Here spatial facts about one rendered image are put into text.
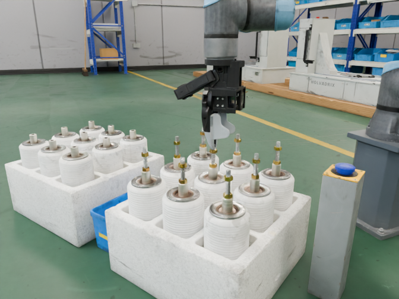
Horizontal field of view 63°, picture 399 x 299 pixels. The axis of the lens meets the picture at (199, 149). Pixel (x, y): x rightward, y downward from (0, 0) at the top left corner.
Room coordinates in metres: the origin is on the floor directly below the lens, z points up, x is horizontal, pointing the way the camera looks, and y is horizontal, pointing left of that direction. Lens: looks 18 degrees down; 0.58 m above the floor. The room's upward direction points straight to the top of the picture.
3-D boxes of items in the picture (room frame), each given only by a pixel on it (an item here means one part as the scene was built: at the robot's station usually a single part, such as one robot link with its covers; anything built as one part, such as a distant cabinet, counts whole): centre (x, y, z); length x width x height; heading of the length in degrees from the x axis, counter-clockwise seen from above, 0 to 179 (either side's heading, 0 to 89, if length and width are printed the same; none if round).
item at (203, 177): (0.76, -0.03, 0.25); 0.08 x 0.08 x 0.01
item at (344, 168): (0.64, -0.31, 0.32); 0.04 x 0.04 x 0.02
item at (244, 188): (0.69, -0.13, 0.25); 0.08 x 0.08 x 0.01
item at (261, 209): (0.69, -0.13, 0.16); 0.10 x 0.10 x 0.18
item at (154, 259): (0.76, -0.03, 0.09); 0.39 x 0.39 x 0.18; 53
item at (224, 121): (0.77, -0.06, 0.38); 0.06 x 0.03 x 0.09; 65
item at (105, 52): (6.49, 1.74, 0.36); 0.31 x 0.25 x 0.20; 114
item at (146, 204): (0.73, 0.13, 0.16); 0.10 x 0.10 x 0.18
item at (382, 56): (5.60, -3.23, 0.36); 0.50 x 0.38 x 0.21; 114
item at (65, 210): (1.09, 0.40, 0.09); 0.39 x 0.39 x 0.18; 54
